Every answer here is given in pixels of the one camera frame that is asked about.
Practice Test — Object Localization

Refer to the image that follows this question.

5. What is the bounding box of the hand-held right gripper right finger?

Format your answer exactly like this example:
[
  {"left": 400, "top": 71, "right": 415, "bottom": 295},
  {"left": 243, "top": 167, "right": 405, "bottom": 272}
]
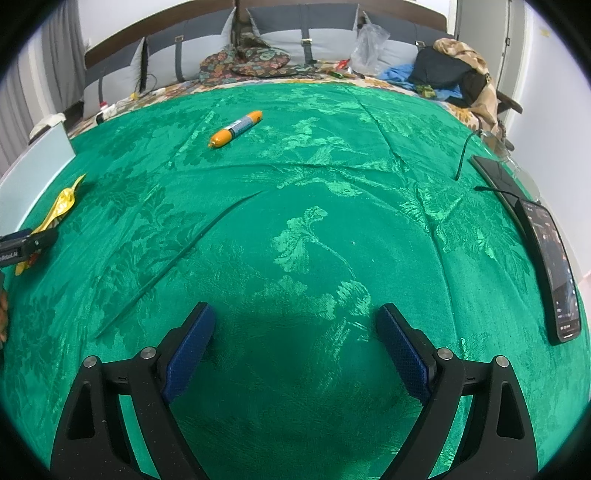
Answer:
[{"left": 376, "top": 303, "right": 541, "bottom": 480}]

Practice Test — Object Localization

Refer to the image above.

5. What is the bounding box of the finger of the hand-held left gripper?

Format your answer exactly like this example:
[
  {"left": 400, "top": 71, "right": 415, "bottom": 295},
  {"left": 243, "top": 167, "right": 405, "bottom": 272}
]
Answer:
[{"left": 0, "top": 228, "right": 60, "bottom": 254}]

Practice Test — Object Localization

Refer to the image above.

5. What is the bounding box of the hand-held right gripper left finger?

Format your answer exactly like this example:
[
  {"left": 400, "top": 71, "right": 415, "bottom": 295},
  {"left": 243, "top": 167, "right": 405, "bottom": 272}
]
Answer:
[{"left": 48, "top": 302, "right": 217, "bottom": 480}]

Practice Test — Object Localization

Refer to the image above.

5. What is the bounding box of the gold wrapper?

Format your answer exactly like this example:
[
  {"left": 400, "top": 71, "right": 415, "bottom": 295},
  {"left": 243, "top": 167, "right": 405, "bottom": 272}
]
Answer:
[{"left": 15, "top": 174, "right": 88, "bottom": 276}]

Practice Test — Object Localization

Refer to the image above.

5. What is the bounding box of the white cardboard box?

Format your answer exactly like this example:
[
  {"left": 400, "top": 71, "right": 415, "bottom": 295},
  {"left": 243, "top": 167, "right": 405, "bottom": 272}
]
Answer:
[{"left": 0, "top": 121, "right": 75, "bottom": 234}]

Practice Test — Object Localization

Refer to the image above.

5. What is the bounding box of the orange sausage with blue label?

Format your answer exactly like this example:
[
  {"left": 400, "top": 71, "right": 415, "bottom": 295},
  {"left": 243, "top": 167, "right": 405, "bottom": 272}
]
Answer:
[{"left": 208, "top": 110, "right": 264, "bottom": 150}]

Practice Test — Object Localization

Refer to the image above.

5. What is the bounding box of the white cloth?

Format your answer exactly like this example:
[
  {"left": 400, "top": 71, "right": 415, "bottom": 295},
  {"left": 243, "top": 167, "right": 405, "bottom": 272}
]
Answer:
[{"left": 29, "top": 113, "right": 68, "bottom": 137}]

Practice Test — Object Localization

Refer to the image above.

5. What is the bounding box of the black smartphone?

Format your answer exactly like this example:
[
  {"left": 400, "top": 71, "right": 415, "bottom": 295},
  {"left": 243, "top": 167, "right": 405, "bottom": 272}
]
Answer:
[{"left": 514, "top": 198, "right": 583, "bottom": 345}]

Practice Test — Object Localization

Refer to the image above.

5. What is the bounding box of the long black device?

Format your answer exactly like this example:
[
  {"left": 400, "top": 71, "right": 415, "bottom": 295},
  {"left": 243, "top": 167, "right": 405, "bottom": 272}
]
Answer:
[{"left": 470, "top": 155, "right": 533, "bottom": 219}]

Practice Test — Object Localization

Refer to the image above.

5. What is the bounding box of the grey curtain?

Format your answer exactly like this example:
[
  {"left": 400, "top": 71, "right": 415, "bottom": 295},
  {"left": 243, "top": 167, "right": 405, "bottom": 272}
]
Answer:
[{"left": 0, "top": 0, "right": 89, "bottom": 160}]

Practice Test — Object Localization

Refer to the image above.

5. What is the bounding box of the floral bedsheet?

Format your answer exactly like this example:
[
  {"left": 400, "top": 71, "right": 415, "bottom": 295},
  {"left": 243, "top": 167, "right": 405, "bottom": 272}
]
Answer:
[{"left": 68, "top": 59, "right": 502, "bottom": 136}]

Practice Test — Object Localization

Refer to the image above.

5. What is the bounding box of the brown chair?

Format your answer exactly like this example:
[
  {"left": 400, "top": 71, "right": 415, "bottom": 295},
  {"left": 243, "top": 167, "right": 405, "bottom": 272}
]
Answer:
[{"left": 496, "top": 89, "right": 525, "bottom": 151}]

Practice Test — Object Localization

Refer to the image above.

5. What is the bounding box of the blue cloth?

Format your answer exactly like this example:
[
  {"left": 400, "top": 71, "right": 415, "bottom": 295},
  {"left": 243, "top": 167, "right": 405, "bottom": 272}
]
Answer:
[{"left": 378, "top": 63, "right": 463, "bottom": 101}]

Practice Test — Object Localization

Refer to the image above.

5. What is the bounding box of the clear plastic bag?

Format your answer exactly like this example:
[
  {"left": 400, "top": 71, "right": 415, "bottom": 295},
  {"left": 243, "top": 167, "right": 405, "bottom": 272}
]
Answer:
[{"left": 350, "top": 23, "right": 391, "bottom": 75}]

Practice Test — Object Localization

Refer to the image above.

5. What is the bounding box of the black bag with scarf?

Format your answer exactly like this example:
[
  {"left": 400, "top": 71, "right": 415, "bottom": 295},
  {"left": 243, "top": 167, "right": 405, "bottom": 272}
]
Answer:
[{"left": 432, "top": 37, "right": 502, "bottom": 136}]

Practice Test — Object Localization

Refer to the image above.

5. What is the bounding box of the white door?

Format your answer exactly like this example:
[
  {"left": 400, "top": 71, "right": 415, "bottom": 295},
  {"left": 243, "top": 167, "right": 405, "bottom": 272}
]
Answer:
[{"left": 454, "top": 0, "right": 528, "bottom": 101}]

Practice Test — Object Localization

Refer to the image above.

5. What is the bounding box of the grey strapped pillow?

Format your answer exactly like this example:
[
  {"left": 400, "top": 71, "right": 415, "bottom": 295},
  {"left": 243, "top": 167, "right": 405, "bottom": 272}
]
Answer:
[
  {"left": 145, "top": 6, "right": 237, "bottom": 85},
  {"left": 82, "top": 37, "right": 147, "bottom": 119},
  {"left": 245, "top": 3, "right": 361, "bottom": 66},
  {"left": 360, "top": 11, "right": 431, "bottom": 71}
]

